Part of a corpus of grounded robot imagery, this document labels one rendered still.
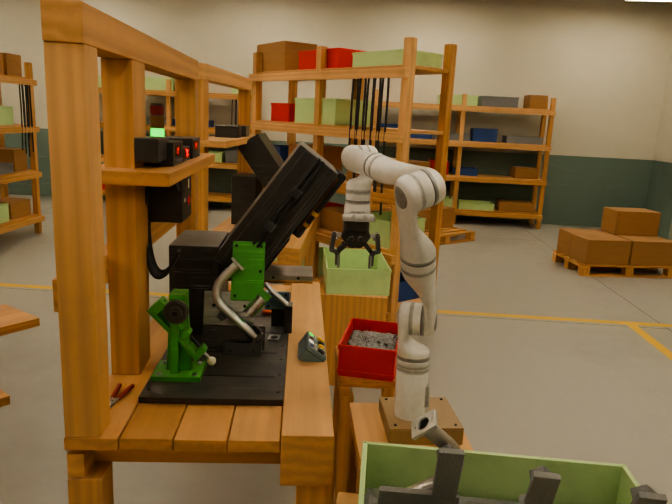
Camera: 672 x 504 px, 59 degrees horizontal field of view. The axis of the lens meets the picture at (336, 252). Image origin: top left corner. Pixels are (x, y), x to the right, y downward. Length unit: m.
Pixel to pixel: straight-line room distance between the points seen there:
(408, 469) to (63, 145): 1.11
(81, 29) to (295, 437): 1.11
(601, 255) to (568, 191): 3.93
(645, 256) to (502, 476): 6.72
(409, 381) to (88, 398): 0.84
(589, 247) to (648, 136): 4.65
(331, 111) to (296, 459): 3.92
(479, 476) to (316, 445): 0.42
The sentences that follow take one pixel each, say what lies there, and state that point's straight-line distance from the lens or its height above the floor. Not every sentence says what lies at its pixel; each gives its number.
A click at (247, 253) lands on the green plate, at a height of 1.23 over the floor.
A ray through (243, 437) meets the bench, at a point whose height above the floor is 0.88.
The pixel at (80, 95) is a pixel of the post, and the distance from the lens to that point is 1.52.
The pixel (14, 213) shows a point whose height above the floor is 0.33.
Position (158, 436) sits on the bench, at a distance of 1.71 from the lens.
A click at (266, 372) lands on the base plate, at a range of 1.99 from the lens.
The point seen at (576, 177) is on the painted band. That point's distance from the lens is 11.65.
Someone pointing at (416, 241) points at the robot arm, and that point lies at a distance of 1.46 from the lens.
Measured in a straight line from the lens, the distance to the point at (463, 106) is 10.50.
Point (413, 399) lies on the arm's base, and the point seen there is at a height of 0.96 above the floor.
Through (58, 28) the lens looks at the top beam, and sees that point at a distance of 1.54.
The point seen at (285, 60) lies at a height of 2.21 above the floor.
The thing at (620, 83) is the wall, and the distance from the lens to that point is 11.84.
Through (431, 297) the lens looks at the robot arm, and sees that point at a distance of 1.60.
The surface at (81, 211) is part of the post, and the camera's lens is 1.54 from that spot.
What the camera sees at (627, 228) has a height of 0.53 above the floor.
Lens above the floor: 1.72
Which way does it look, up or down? 13 degrees down
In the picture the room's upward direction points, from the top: 3 degrees clockwise
